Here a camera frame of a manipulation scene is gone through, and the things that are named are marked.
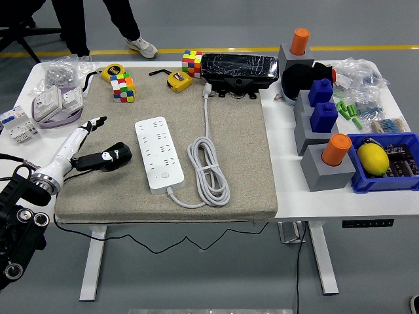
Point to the black hex key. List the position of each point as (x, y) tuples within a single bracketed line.
[(160, 71)]

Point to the clear bag of screws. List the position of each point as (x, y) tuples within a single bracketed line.
[(60, 73)]

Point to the black cloth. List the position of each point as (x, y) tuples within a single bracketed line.
[(299, 78)]

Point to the yellow tape measure black label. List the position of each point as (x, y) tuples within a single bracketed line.
[(113, 70)]

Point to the clear bag blue components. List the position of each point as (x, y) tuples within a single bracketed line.
[(368, 109)]

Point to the yellow tape measure silver clip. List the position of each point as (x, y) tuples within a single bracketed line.
[(183, 83)]

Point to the green plastic wall anchor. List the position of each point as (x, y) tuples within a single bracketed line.
[(357, 123), (341, 107), (352, 110), (344, 114)]

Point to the grey-brown fabric mat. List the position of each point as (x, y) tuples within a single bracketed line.
[(235, 147)]

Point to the white table leg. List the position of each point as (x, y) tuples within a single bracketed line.
[(322, 258), (93, 261)]

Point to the white power strip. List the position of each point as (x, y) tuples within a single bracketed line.
[(157, 153)]

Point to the black power adapter plug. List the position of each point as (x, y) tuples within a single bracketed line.
[(126, 153)]

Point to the small black clip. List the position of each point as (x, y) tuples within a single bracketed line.
[(368, 141)]

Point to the colourful puzzle cube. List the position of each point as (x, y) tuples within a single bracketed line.
[(122, 88), (192, 63)]

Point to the large clear parts bag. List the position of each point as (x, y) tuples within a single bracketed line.
[(360, 73)]

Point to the white wall socket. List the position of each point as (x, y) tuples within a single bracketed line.
[(47, 103), (70, 98)]

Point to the white blue plastic object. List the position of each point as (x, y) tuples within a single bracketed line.
[(291, 99)]

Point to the blue square peg block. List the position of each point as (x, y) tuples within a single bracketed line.
[(320, 93), (324, 117)]

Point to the clear bag of resistors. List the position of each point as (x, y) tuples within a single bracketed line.
[(389, 125)]

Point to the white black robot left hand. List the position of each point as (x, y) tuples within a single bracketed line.
[(65, 150)]

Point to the black shoe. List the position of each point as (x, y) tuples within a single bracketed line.
[(415, 305)]

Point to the purple plastic tray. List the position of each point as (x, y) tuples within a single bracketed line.
[(59, 123)]

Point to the black device in plastic film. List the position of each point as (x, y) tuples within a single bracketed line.
[(239, 65)]

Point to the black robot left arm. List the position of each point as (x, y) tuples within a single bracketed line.
[(19, 235)]

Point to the grey square holder block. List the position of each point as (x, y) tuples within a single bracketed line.
[(302, 134), (294, 60), (327, 180), (302, 101)]

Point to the black table control panel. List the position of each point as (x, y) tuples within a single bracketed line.
[(366, 223)]

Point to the silver box under table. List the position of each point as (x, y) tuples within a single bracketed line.
[(289, 233)]

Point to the blue plastic bin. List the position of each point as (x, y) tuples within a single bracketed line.
[(376, 184)]

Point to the white circuit breaker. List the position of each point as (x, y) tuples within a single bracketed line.
[(19, 131)]

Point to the black office chair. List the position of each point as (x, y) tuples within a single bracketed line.
[(19, 36)]

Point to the yellow lemon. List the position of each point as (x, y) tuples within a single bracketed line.
[(373, 158)]

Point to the orange cylinder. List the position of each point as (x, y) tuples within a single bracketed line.
[(299, 41), (335, 150)]

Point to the dark brown cylinders pack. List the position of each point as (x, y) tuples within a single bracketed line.
[(402, 163)]

